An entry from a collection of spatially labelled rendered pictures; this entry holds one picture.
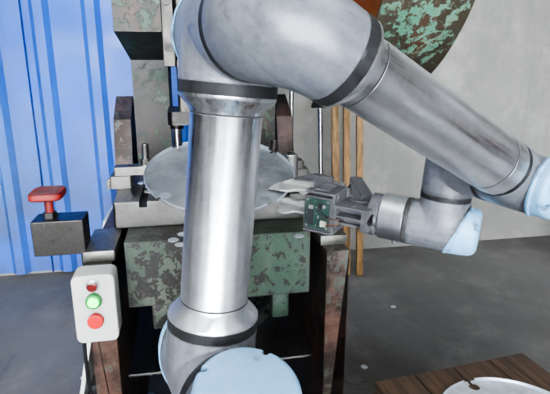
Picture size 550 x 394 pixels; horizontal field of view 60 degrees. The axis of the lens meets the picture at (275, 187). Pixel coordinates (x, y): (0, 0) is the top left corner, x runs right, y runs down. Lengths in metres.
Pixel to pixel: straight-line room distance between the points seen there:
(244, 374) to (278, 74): 0.31
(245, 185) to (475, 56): 2.32
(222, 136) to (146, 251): 0.53
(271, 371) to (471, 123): 0.34
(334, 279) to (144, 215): 0.44
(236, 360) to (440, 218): 0.37
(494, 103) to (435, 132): 2.36
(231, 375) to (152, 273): 0.53
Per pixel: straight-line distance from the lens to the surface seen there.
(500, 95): 2.88
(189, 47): 0.53
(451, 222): 0.75
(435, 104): 0.51
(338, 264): 1.02
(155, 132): 1.37
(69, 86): 2.36
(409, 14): 0.96
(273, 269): 1.06
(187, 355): 0.61
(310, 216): 0.79
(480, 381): 1.16
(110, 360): 1.07
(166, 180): 0.92
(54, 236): 1.01
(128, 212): 1.09
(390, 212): 0.77
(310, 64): 0.43
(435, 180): 0.74
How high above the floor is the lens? 1.00
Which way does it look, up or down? 15 degrees down
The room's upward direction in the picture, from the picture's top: straight up
